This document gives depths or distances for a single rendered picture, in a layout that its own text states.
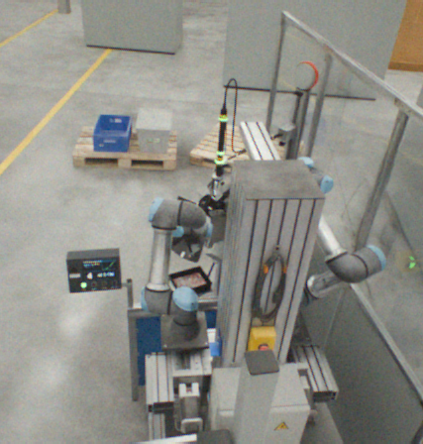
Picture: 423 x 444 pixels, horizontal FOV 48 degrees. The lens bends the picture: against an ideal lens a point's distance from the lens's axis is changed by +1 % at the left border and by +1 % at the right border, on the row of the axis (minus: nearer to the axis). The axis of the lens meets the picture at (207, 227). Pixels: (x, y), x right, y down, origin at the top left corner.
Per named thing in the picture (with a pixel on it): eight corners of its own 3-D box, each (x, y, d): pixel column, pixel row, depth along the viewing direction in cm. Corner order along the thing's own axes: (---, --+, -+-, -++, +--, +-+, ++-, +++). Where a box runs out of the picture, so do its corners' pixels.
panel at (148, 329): (259, 371, 321) (271, 301, 282) (259, 372, 320) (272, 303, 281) (137, 386, 306) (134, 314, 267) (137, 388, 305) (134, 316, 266)
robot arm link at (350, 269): (334, 294, 190) (276, 190, 199) (352, 285, 195) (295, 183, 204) (352, 287, 180) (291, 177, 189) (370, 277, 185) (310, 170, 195)
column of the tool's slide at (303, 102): (262, 295, 398) (300, 85, 291) (269, 300, 394) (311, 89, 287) (258, 298, 394) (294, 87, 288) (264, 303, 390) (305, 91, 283)
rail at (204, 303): (277, 299, 284) (279, 289, 279) (279, 304, 281) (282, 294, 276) (127, 313, 267) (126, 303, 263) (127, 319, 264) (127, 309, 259)
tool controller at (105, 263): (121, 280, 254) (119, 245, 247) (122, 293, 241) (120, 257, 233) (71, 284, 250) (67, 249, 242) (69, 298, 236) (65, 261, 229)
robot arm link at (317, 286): (285, 288, 234) (356, 250, 188) (307, 277, 241) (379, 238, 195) (297, 310, 231) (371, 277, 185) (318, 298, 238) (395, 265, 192)
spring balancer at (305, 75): (295, 83, 294) (288, 86, 290) (300, 57, 284) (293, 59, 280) (317, 91, 285) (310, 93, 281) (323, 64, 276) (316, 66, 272)
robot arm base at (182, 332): (201, 340, 222) (202, 326, 216) (169, 342, 220) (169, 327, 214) (198, 316, 234) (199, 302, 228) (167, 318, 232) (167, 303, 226)
